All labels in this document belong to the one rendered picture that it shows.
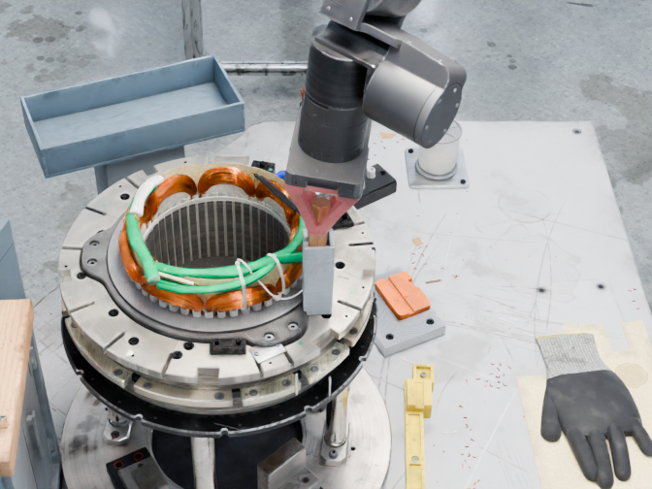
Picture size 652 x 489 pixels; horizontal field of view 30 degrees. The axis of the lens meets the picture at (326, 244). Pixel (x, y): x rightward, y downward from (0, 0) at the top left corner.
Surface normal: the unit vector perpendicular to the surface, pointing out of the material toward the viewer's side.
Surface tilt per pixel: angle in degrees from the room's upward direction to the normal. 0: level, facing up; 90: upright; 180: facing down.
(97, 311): 0
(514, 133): 0
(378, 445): 0
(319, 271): 90
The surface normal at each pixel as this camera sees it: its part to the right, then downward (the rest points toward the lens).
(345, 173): 0.12, -0.73
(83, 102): 0.39, 0.65
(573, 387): -0.13, -0.68
